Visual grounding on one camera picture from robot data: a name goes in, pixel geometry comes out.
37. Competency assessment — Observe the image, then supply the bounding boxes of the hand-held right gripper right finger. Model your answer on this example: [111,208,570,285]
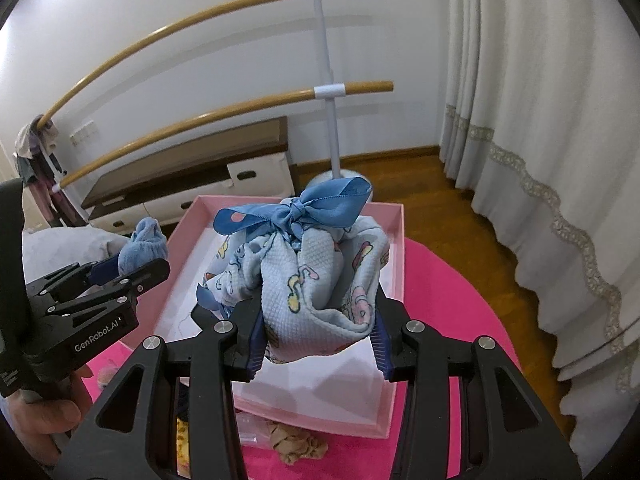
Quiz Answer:
[369,286,584,480]

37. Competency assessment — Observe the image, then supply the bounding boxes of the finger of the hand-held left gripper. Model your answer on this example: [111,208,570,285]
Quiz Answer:
[26,255,122,304]
[46,258,171,319]

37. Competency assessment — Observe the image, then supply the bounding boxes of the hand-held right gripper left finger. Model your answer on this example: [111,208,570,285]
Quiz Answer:
[52,301,266,480]

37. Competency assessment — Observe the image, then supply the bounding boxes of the light blue fuzzy sock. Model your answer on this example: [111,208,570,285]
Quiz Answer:
[117,217,169,279]

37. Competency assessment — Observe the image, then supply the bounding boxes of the printed pouch with blue ribbon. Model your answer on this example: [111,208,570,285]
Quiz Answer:
[196,176,392,367]

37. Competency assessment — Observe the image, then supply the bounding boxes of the pink cardboard box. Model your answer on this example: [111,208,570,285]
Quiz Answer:
[120,194,406,439]

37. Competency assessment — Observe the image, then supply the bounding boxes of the person's left hand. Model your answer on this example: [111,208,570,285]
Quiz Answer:
[0,364,94,437]

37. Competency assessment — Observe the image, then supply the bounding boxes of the grey cushion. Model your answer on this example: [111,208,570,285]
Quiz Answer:
[21,224,132,302]

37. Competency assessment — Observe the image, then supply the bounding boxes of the clear plastic bag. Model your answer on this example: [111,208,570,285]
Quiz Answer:
[235,411,274,447]

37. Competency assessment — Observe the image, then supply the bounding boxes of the round pink mat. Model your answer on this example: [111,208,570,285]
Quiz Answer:
[80,236,531,480]

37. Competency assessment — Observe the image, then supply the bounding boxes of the beige stocking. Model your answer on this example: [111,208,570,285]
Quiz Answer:
[264,419,331,464]

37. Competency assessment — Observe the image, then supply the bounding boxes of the low cabinet with brown top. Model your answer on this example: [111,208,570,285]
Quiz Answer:
[80,115,302,237]

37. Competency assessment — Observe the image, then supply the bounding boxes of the hanging clothes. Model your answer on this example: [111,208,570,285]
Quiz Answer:
[13,115,89,229]

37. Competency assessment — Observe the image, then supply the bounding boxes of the wooden ballet barre white stand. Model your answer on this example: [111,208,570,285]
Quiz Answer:
[37,0,397,211]

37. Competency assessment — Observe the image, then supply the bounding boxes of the white curtain with lace trim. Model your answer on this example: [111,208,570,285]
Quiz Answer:
[439,0,640,477]

